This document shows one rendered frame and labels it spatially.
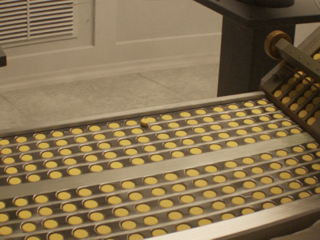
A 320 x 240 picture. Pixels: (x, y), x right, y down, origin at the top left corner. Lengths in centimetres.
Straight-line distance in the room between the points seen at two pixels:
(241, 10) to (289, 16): 10
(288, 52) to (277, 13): 47
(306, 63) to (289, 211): 20
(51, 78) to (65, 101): 26
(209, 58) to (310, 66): 270
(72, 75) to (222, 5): 200
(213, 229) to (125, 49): 267
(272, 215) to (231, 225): 4
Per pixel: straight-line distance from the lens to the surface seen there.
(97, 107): 269
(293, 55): 61
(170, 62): 317
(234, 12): 104
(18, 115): 266
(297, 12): 110
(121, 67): 308
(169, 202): 44
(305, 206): 45
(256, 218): 43
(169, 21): 313
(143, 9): 305
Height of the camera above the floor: 121
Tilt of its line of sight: 27 degrees down
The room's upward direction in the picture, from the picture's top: 2 degrees clockwise
